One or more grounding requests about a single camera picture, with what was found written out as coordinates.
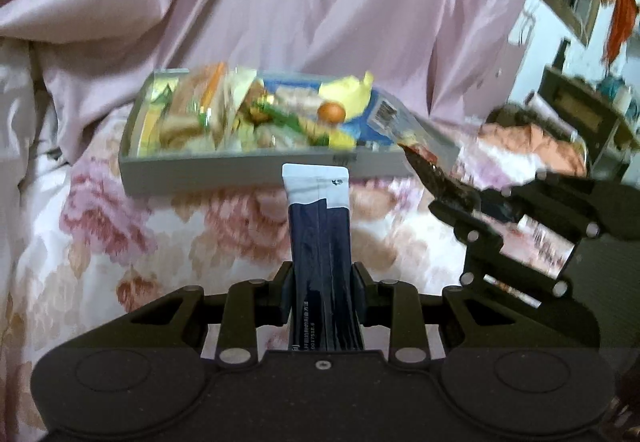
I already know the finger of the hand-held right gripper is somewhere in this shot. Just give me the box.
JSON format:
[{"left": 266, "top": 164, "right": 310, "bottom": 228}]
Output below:
[
  {"left": 429, "top": 199, "right": 573, "bottom": 310},
  {"left": 480, "top": 175, "right": 603, "bottom": 241}
]

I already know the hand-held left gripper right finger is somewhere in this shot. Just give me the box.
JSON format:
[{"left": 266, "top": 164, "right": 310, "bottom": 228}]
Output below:
[{"left": 350, "top": 261, "right": 531, "bottom": 368}]

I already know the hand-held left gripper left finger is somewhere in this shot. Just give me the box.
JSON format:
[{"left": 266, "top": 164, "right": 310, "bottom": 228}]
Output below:
[{"left": 112, "top": 261, "right": 296, "bottom": 368}]

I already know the dark blue sachet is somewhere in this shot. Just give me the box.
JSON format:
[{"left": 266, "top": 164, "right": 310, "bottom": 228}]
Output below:
[{"left": 281, "top": 163, "right": 366, "bottom": 353}]

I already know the red snack packet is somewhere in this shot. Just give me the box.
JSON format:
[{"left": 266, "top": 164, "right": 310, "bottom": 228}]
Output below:
[{"left": 400, "top": 142, "right": 576, "bottom": 309}]

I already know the grey cardboard box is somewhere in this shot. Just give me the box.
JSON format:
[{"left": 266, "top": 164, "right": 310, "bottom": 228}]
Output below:
[{"left": 118, "top": 68, "right": 461, "bottom": 197}]

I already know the yellow snack packet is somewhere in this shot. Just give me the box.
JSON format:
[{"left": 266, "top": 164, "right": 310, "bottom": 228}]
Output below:
[{"left": 300, "top": 119, "right": 359, "bottom": 151}]

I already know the orange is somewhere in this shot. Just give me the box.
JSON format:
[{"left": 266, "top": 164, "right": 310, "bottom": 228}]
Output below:
[{"left": 318, "top": 101, "right": 347, "bottom": 123}]

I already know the sandwich biscuit packet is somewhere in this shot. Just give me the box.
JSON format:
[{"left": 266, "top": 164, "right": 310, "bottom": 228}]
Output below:
[{"left": 160, "top": 62, "right": 256, "bottom": 148}]

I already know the dark wooden cabinet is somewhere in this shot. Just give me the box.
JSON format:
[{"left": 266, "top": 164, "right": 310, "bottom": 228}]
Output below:
[{"left": 537, "top": 66, "right": 640, "bottom": 183}]

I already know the floral bedsheet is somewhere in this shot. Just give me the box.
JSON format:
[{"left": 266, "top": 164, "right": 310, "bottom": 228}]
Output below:
[{"left": 0, "top": 102, "right": 591, "bottom": 442}]

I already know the blue and yellow packet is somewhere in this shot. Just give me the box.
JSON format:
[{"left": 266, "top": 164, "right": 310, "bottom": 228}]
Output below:
[{"left": 260, "top": 71, "right": 451, "bottom": 158}]

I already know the hanging orange cloth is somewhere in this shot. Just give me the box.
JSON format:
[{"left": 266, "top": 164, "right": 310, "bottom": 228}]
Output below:
[{"left": 602, "top": 0, "right": 639, "bottom": 66}]

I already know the rice cracker packet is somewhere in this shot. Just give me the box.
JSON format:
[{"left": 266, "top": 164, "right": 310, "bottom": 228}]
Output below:
[{"left": 272, "top": 85, "right": 321, "bottom": 116}]

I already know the pale pink quilt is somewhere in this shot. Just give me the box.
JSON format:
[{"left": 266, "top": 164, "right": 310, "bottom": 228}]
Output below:
[{"left": 0, "top": 40, "right": 71, "bottom": 223}]

